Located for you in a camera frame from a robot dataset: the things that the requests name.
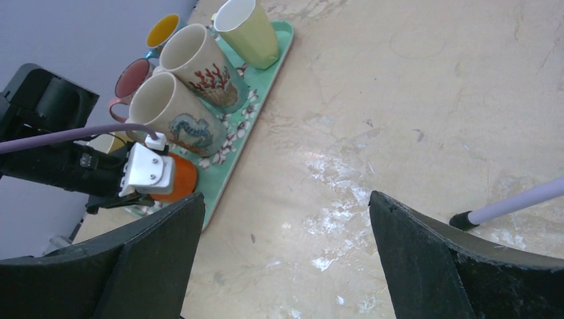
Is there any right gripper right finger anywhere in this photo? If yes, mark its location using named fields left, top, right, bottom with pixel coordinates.
left=369, top=191, right=563, bottom=318

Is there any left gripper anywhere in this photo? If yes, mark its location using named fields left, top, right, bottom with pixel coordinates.
left=1, top=142, right=154, bottom=215

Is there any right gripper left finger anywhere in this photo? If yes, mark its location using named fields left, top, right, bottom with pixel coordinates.
left=1, top=193, right=205, bottom=318

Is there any yellow mug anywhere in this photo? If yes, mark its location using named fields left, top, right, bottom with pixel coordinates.
left=87, top=132, right=132, bottom=154

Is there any orange mug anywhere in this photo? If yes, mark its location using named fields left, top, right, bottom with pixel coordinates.
left=150, top=153, right=198, bottom=203

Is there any tan floral mug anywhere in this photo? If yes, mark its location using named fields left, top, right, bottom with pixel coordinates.
left=125, top=72, right=227, bottom=157

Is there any pink mug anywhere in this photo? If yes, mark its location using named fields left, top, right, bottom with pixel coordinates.
left=108, top=58, right=155, bottom=123

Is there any beige floral mug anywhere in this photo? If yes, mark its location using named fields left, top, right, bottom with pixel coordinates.
left=153, top=23, right=249, bottom=114

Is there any blue mug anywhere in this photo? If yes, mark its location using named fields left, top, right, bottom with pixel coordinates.
left=144, top=14, right=187, bottom=59

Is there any light green mug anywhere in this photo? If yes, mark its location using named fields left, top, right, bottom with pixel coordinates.
left=213, top=0, right=280, bottom=70

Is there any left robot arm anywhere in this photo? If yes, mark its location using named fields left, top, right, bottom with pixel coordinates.
left=1, top=63, right=155, bottom=215

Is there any tripod stand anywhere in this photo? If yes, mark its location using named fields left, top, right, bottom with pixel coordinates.
left=449, top=177, right=563, bottom=231

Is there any green floral tray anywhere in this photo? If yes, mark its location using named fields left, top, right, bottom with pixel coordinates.
left=125, top=19, right=295, bottom=232

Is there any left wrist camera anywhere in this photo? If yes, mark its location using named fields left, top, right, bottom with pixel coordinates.
left=118, top=132, right=176, bottom=197

